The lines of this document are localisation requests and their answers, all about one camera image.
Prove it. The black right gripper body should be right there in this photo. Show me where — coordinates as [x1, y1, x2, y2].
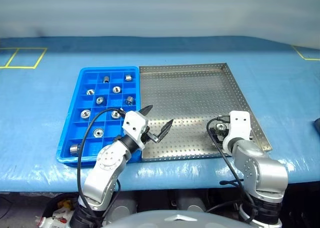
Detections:
[211, 132, 230, 146]

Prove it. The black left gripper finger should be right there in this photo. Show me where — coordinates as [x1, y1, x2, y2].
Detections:
[139, 104, 154, 119]
[157, 118, 175, 142]

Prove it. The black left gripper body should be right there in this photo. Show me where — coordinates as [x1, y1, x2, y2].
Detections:
[139, 127, 161, 144]

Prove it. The blue compartment tray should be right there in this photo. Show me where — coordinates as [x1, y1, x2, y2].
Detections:
[55, 66, 144, 167]

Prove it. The perforated stainless steel tray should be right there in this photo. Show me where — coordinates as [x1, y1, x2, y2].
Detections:
[138, 62, 273, 162]

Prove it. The blue plastic table cover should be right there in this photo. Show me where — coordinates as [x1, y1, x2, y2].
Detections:
[0, 35, 320, 192]

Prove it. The silver cylinder under table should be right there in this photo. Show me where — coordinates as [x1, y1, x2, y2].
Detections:
[109, 192, 138, 222]
[174, 191, 208, 212]

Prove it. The grey rounded shell with emblem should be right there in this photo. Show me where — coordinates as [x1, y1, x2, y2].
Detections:
[102, 210, 251, 228]

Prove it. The white plastic bottle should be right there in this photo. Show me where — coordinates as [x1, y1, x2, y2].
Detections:
[37, 215, 75, 228]

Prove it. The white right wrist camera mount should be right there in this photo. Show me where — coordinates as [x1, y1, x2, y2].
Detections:
[221, 110, 251, 153]

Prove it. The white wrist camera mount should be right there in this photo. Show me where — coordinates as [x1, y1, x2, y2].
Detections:
[221, 110, 251, 153]
[121, 110, 149, 151]

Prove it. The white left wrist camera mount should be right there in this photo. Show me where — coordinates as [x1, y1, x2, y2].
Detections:
[121, 110, 149, 151]

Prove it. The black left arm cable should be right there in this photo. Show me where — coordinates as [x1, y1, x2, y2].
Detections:
[76, 107, 126, 223]

